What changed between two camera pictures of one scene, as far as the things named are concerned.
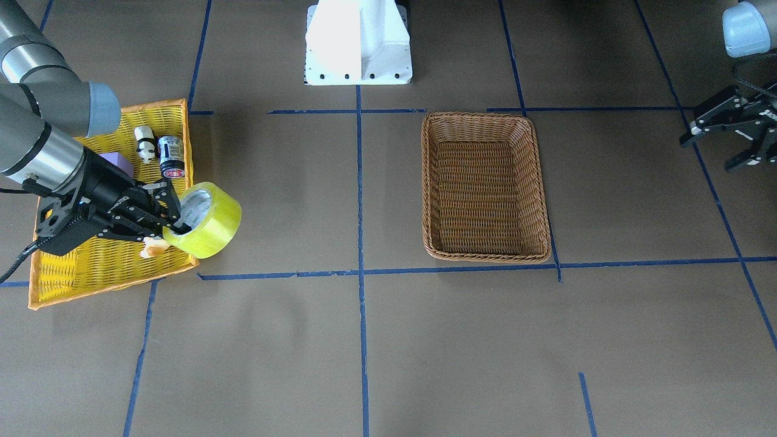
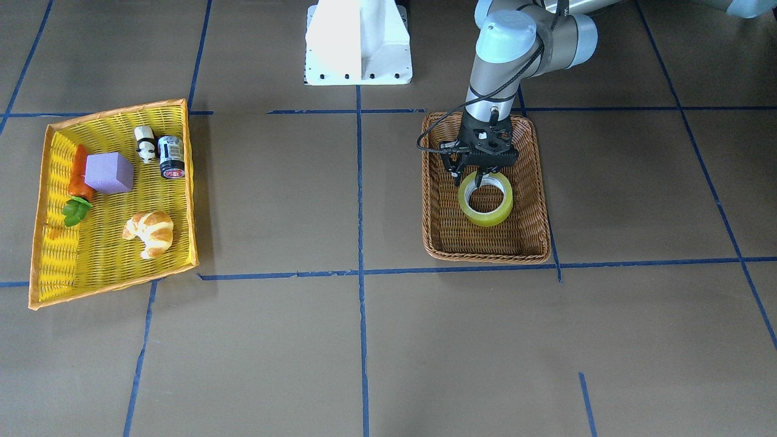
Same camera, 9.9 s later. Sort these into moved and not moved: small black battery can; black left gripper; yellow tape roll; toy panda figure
Moved: black left gripper; yellow tape roll
Not moved: small black battery can; toy panda figure
